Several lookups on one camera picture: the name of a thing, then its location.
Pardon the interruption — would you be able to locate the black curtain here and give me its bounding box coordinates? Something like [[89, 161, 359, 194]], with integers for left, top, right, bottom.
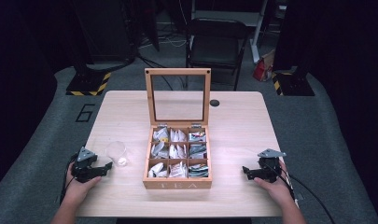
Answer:
[[0, 0, 85, 195], [272, 0, 378, 216]]

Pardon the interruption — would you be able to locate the person's right hand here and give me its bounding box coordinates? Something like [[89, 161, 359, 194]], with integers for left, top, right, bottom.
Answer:
[[253, 160, 296, 209]]

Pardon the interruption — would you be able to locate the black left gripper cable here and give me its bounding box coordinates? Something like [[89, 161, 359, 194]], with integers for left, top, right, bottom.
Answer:
[[59, 152, 80, 206]]

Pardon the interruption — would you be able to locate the red bag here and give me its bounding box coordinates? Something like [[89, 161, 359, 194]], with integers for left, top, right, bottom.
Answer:
[[252, 49, 276, 83]]

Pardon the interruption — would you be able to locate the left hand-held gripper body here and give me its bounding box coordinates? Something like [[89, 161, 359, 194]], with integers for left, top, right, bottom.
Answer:
[[71, 147, 101, 184]]

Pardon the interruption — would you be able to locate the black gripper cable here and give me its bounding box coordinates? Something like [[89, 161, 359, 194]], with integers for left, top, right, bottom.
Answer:
[[59, 152, 80, 206], [264, 161, 336, 224]]

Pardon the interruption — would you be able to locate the white floor cable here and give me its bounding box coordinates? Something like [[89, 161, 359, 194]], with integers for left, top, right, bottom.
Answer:
[[137, 33, 189, 50]]

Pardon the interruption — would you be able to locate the person's left hand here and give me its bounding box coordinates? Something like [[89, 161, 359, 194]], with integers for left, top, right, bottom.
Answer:
[[63, 161, 103, 209]]

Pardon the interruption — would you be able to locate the striped black stand base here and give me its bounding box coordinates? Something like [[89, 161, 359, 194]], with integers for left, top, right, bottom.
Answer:
[[271, 70, 315, 97], [65, 70, 113, 97]]

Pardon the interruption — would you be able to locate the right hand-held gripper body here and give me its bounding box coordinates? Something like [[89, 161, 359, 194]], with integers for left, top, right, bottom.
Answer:
[[257, 148, 287, 184]]

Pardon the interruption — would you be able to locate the black folding chair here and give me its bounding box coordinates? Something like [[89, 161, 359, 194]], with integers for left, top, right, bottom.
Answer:
[[185, 17, 252, 91]]

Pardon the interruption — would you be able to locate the wooden tea box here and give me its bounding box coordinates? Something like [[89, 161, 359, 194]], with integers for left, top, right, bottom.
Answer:
[[142, 67, 214, 190]]

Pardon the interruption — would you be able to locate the clear plastic cup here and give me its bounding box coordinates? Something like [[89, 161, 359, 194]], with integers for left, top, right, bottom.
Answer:
[[105, 140, 129, 168]]

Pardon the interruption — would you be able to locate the black floor cable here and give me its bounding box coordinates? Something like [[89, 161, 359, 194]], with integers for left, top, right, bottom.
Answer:
[[135, 51, 188, 91]]

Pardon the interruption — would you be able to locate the pile of tea bags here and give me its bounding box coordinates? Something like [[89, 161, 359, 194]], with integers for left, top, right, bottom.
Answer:
[[147, 127, 210, 179]]

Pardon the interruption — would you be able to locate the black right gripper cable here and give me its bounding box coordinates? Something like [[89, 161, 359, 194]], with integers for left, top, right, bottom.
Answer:
[[264, 161, 336, 224]]

